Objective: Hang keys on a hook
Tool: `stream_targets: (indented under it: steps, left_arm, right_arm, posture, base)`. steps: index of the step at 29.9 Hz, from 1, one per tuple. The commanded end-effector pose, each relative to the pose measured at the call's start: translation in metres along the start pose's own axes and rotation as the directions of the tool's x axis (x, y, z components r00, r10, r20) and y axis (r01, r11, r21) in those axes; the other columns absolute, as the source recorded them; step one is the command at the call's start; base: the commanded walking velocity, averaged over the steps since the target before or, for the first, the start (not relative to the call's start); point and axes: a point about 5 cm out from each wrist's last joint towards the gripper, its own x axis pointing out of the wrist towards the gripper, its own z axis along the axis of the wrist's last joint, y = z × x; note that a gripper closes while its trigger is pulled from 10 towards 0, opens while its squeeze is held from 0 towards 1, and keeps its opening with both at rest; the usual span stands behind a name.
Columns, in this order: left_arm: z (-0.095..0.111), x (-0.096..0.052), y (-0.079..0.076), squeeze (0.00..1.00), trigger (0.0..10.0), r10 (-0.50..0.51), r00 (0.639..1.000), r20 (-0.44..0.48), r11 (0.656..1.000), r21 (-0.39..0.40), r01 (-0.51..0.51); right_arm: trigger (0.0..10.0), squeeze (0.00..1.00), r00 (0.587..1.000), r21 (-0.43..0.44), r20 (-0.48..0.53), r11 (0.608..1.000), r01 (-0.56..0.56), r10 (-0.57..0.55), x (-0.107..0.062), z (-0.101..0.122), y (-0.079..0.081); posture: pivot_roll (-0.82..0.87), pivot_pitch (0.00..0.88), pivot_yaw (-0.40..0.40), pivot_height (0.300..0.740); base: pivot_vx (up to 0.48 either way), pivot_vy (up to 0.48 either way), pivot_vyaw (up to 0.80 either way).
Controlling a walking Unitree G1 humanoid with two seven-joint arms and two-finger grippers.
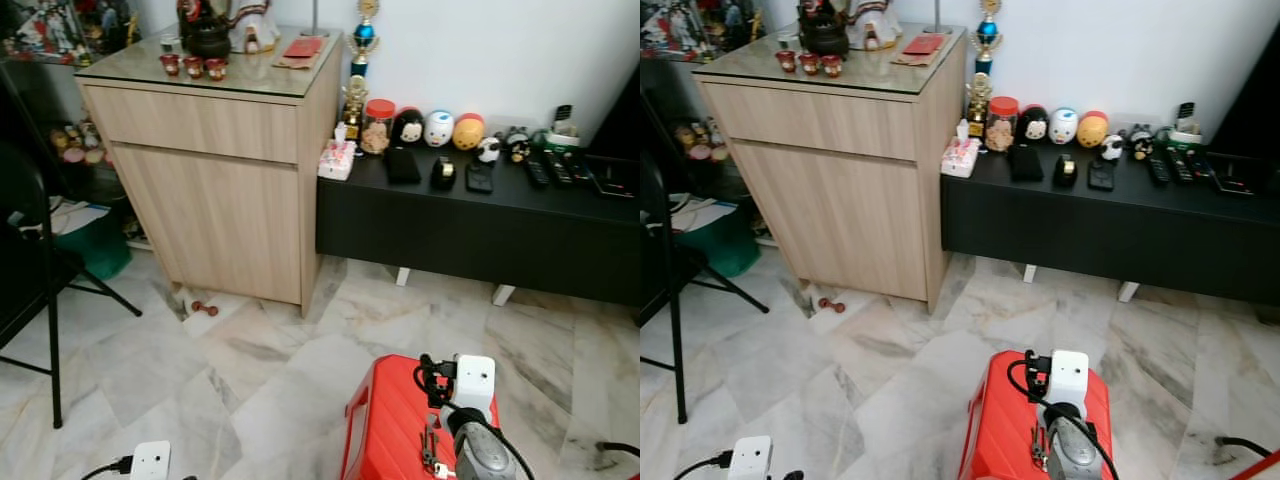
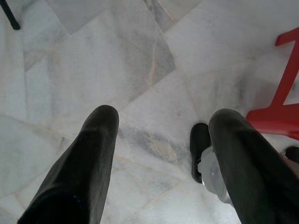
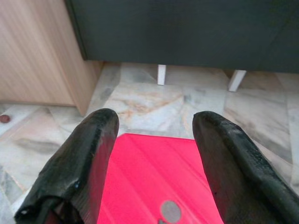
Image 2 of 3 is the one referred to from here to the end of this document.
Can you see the thin black metal leg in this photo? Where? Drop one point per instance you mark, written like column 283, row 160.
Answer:
column 12, row 19

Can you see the black robot foot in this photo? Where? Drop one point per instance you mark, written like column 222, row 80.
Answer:
column 293, row 152
column 198, row 140

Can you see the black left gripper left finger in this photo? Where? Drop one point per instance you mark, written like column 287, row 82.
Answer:
column 93, row 149

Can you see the black robot right foot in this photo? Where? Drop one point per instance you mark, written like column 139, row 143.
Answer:
column 293, row 152

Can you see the black robot left foot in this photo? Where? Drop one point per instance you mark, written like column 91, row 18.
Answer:
column 198, row 140

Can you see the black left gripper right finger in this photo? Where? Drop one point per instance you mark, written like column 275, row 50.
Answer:
column 247, row 168

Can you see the red plastic stool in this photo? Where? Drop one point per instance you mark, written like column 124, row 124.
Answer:
column 268, row 119

